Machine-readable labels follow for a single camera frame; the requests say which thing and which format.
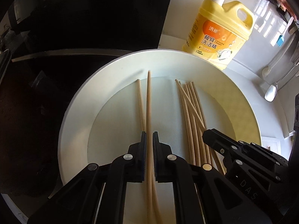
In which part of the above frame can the wooden chopstick two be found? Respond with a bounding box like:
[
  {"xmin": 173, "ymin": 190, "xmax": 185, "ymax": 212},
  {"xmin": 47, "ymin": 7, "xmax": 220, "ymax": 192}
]
[{"xmin": 190, "ymin": 81, "xmax": 212, "ymax": 165}]

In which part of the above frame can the wooden chopstick one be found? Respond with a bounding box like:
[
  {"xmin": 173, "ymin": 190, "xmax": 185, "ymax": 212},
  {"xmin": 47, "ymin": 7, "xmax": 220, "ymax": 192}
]
[{"xmin": 187, "ymin": 82, "xmax": 207, "ymax": 165}]

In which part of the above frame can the wooden chopstick five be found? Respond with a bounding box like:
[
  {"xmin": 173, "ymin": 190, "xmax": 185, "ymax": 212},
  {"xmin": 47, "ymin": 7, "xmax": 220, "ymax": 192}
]
[{"xmin": 146, "ymin": 71, "xmax": 154, "ymax": 223}]

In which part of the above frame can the wooden chopstick four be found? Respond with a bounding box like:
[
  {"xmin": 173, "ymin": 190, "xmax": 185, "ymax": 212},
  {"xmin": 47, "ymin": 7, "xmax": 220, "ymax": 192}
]
[{"xmin": 175, "ymin": 79, "xmax": 226, "ymax": 175}]

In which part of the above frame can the wooden chopstick three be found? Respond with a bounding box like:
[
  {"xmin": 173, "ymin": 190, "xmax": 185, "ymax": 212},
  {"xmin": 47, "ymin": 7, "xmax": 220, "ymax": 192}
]
[{"xmin": 137, "ymin": 79, "xmax": 163, "ymax": 223}]

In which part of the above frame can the white round basin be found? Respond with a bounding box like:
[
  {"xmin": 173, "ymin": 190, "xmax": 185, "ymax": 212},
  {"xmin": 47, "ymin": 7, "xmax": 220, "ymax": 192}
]
[{"xmin": 58, "ymin": 49, "xmax": 262, "ymax": 224}]

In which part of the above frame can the steel spatula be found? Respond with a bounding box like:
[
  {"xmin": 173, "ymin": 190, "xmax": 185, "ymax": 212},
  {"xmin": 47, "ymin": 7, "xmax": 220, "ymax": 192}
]
[{"xmin": 264, "ymin": 59, "xmax": 298, "ymax": 102}]

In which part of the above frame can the yellow dish soap bottle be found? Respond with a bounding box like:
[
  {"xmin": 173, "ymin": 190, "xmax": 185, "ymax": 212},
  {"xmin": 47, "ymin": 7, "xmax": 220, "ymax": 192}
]
[{"xmin": 182, "ymin": 0, "xmax": 254, "ymax": 70}]

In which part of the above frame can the blue silicone brush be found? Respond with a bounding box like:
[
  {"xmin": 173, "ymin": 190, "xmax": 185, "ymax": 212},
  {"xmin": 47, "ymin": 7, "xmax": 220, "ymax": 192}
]
[{"xmin": 276, "ymin": 34, "xmax": 284, "ymax": 47}]

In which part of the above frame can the white long-handled brush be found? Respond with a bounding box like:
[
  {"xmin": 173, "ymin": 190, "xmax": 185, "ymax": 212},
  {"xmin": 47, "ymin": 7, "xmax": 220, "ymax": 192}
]
[{"xmin": 261, "ymin": 34, "xmax": 295, "ymax": 79}]

